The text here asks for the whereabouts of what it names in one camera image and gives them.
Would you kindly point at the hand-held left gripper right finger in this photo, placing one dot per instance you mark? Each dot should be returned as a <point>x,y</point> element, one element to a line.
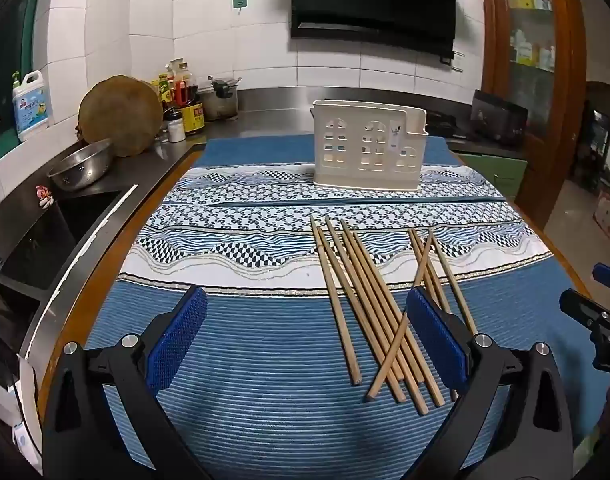
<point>435,335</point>

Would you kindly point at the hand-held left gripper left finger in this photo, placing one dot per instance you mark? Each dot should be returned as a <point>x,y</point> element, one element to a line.
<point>182,330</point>

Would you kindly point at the wooden chopstick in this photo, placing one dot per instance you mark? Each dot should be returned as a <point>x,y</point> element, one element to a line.
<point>417,394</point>
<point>416,255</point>
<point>384,360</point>
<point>335,236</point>
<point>315,232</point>
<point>325,242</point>
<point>453,280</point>
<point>435,391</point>
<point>422,252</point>

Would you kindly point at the white plastic chopstick holder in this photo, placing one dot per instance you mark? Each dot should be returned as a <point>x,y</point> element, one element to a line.
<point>370,181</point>

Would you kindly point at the blue patterned tablecloth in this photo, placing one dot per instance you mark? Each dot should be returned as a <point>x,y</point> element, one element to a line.
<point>265,360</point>

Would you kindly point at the steel kitchen sink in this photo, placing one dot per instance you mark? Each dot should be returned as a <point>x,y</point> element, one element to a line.
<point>80,220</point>

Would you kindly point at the green cabinet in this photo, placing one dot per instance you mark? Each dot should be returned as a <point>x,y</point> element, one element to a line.
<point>495,172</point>

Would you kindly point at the steel colander bowl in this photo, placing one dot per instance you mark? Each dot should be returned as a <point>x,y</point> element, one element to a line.
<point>80,170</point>

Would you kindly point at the white power strip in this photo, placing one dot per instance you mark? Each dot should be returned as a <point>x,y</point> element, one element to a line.
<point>5,400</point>

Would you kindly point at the red white dish scrubber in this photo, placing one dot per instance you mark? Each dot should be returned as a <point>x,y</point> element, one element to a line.
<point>45,196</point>

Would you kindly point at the black box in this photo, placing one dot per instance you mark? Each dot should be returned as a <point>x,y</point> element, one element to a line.
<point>500,117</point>

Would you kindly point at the small white jar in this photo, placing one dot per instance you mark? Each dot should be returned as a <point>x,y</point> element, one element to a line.
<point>176,132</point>

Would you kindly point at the black gas stove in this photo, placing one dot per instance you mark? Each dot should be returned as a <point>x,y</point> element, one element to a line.
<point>442,122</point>

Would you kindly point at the round wooden chopping block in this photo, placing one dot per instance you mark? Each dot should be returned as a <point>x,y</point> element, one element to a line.
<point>120,115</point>

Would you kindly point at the steel cooking pot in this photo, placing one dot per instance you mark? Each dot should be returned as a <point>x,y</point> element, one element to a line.
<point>220,105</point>

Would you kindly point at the green yellow bottle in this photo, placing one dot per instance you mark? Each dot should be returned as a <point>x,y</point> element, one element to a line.
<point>165,91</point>

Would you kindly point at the wooden glass door cabinet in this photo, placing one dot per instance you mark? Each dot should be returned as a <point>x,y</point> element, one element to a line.
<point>490,60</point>

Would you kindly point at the white dish soap jug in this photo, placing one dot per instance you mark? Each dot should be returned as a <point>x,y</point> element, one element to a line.
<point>31,107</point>

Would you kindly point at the black range hood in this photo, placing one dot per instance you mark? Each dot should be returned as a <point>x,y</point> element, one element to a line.
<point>375,5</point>

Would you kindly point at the green framed window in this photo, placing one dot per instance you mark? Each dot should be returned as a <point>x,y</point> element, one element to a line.
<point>5,35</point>

